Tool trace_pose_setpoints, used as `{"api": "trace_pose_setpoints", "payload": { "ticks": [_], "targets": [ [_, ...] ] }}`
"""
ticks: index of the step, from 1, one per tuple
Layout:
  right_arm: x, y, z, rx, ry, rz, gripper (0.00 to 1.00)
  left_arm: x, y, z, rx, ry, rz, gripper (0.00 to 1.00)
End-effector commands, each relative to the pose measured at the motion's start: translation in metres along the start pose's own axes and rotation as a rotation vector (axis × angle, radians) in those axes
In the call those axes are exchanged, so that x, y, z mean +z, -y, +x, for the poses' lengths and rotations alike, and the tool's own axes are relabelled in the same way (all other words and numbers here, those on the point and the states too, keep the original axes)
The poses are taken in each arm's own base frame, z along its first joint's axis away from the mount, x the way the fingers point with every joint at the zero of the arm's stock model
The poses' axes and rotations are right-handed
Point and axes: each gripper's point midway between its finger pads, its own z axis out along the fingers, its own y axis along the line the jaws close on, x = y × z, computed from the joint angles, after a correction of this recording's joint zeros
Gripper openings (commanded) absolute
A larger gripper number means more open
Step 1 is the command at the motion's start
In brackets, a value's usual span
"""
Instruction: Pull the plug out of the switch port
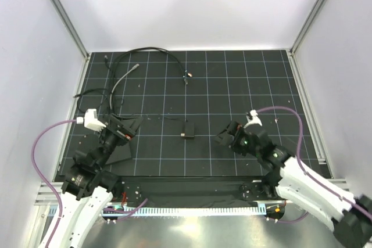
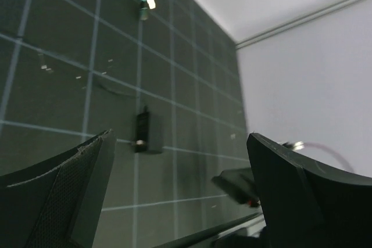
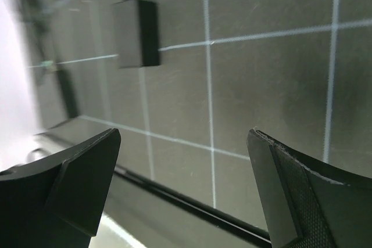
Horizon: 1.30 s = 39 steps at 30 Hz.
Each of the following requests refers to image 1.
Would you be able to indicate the aluminium frame rail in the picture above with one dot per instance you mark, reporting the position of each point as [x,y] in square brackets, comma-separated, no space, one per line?
[45,195]

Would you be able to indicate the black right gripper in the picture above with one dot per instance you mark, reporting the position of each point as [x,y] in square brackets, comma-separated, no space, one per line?
[233,144]

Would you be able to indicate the black power adapter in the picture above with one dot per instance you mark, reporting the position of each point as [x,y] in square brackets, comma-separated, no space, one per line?
[188,130]

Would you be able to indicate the black grid mat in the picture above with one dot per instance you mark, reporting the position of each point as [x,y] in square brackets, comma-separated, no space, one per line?
[222,87]

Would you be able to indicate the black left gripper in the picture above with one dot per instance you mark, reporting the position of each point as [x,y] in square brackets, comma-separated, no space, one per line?
[127,129]

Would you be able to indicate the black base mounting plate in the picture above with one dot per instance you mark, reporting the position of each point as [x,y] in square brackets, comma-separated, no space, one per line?
[192,189]

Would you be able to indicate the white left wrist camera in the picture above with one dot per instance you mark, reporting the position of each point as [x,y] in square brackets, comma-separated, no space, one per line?
[90,121]

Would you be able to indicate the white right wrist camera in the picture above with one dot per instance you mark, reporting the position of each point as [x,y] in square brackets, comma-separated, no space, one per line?
[252,119]

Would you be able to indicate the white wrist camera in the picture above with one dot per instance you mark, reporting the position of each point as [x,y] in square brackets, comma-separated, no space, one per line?
[252,119]
[90,121]

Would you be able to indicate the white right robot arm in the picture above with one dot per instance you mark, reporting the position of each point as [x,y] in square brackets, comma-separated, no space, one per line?
[346,216]

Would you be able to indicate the white slotted cable duct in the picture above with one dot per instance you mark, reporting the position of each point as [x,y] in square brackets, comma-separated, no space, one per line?
[203,212]

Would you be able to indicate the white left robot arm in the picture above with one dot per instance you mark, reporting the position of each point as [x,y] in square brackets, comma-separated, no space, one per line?
[87,186]

